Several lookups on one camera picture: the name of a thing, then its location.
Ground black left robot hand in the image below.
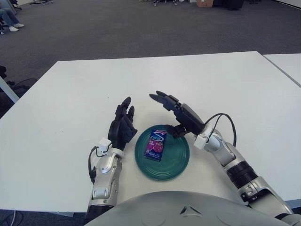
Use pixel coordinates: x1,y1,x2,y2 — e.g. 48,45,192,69
107,96,138,151

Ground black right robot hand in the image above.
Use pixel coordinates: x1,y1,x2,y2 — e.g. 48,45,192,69
149,90,205,138

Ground blue purple gum pack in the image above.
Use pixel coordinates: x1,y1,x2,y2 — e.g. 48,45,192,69
143,129,168,162

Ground green round plate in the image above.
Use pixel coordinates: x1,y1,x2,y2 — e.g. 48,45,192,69
135,124,190,181

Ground grey robot torso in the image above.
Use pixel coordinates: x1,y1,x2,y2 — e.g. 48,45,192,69
83,190,301,226

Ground white table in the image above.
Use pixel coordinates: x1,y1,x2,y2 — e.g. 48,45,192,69
262,53,301,88

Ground white table leg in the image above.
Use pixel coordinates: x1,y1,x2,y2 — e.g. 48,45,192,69
0,76,19,104

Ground wheeled cart bases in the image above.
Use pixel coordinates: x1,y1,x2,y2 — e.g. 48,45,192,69
141,0,196,7

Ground black bag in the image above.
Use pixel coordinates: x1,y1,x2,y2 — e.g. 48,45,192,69
225,0,245,10

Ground seated person in jeans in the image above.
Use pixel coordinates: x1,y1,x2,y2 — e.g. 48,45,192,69
0,8,25,32

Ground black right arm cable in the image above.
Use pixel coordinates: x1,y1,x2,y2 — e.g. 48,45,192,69
204,113,237,146

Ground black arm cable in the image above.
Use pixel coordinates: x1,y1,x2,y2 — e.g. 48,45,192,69
88,145,104,184
204,113,237,146

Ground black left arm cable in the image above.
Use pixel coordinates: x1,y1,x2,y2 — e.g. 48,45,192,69
88,145,104,184

